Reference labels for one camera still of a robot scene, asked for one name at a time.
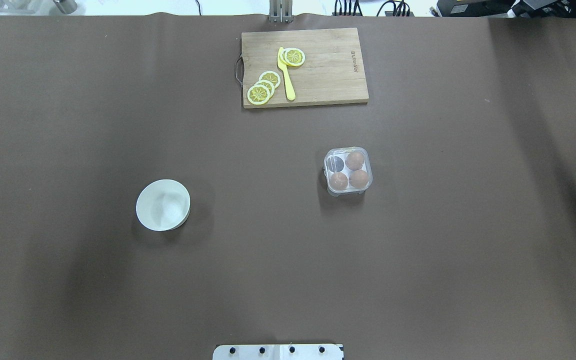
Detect yellow plastic knife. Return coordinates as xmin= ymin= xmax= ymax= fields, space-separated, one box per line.
xmin=276 ymin=47 xmax=297 ymax=101

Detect white bowl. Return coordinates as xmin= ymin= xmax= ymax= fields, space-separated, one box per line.
xmin=135 ymin=178 xmax=191 ymax=231

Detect lemon slice middle left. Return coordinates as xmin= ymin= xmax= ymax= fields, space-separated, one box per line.
xmin=255 ymin=79 xmax=275 ymax=98

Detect black cables at back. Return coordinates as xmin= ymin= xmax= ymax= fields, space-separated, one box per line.
xmin=332 ymin=0 xmax=416 ymax=17

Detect wooden cutting board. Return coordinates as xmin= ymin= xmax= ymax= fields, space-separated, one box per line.
xmin=241 ymin=27 xmax=370 ymax=109

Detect metal bracket at table edge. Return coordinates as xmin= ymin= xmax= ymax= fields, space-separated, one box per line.
xmin=268 ymin=0 xmax=294 ymax=24

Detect black device at back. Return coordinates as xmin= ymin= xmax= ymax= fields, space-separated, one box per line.
xmin=430 ymin=0 xmax=576 ymax=19

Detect brown egg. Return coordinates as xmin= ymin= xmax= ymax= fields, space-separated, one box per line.
xmin=349 ymin=170 xmax=370 ymax=189
xmin=328 ymin=171 xmax=349 ymax=192
xmin=345 ymin=151 xmax=366 ymax=171

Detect lemon slice lower left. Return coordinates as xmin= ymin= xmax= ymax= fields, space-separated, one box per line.
xmin=246 ymin=84 xmax=271 ymax=106

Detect clear plastic egg box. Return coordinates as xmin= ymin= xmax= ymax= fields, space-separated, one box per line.
xmin=322 ymin=146 xmax=374 ymax=198

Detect lemon slice by knife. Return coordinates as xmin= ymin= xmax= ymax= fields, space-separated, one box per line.
xmin=280 ymin=47 xmax=306 ymax=68

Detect lemon slice upper left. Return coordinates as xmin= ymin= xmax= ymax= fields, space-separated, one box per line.
xmin=258 ymin=70 xmax=282 ymax=89

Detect metal objects top left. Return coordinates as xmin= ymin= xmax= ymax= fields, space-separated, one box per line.
xmin=0 ymin=0 xmax=78 ymax=15

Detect white metal mounting plate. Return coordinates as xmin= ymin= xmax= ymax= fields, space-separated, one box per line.
xmin=212 ymin=343 xmax=345 ymax=360

